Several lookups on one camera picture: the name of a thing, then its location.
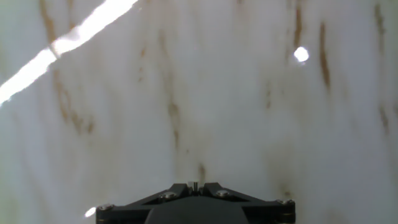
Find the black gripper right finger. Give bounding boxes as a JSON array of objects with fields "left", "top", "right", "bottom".
[{"left": 196, "top": 181, "right": 297, "bottom": 224}]

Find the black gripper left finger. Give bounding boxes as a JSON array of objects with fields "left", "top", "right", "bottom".
[{"left": 95, "top": 181, "right": 197, "bottom": 224}]

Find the white marble pattern mat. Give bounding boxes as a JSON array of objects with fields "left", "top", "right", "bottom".
[{"left": 0, "top": 0, "right": 398, "bottom": 224}]

